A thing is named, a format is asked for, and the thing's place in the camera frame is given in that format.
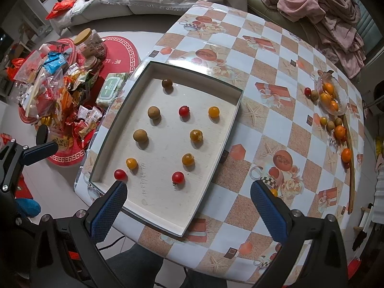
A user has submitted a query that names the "red round mat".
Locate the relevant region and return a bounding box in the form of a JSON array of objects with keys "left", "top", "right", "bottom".
[{"left": 18, "top": 36, "right": 141, "bottom": 167}]

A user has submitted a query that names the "jar with wooden lid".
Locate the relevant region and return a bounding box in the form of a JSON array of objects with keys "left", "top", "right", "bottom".
[{"left": 73, "top": 28, "right": 107, "bottom": 63}]

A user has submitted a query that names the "yellow object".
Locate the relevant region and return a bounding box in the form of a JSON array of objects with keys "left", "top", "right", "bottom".
[{"left": 375, "top": 136, "right": 384, "bottom": 162}]

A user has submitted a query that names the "pink blanket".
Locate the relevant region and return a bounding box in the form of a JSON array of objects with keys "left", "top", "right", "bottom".
[{"left": 244, "top": 0, "right": 366, "bottom": 78}]

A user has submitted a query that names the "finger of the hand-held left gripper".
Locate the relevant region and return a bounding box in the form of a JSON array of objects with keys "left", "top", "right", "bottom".
[
  {"left": 0, "top": 139, "right": 59, "bottom": 174},
  {"left": 0, "top": 165, "right": 23, "bottom": 200}
]

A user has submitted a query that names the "pile of snack packets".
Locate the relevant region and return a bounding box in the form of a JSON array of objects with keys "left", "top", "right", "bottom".
[{"left": 6, "top": 39, "right": 105, "bottom": 150}]

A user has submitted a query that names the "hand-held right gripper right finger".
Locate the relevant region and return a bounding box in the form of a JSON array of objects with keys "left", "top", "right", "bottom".
[{"left": 251, "top": 180, "right": 348, "bottom": 288}]

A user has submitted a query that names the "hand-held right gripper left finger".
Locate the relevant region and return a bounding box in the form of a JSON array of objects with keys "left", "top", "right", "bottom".
[{"left": 30, "top": 180, "right": 129, "bottom": 288}]

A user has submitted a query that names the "wooden stick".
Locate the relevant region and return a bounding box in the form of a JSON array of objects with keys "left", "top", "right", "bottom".
[{"left": 342, "top": 115, "right": 357, "bottom": 215}]

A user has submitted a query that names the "blue fuzzy slipper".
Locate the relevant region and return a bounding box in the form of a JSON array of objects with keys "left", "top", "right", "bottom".
[{"left": 15, "top": 198, "right": 41, "bottom": 218}]

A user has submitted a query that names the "white shallow tray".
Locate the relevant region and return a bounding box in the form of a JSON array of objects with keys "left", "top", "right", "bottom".
[{"left": 88, "top": 61, "right": 243, "bottom": 237}]

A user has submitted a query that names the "black cable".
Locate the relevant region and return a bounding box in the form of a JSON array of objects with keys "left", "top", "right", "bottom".
[{"left": 97, "top": 234, "right": 126, "bottom": 251}]

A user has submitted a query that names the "green wet wipes pack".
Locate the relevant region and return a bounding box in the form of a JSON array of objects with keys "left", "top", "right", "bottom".
[{"left": 95, "top": 72, "right": 130, "bottom": 108}]

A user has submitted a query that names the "black round lid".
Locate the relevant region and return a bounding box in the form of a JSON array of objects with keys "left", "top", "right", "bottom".
[{"left": 36, "top": 124, "right": 50, "bottom": 147}]

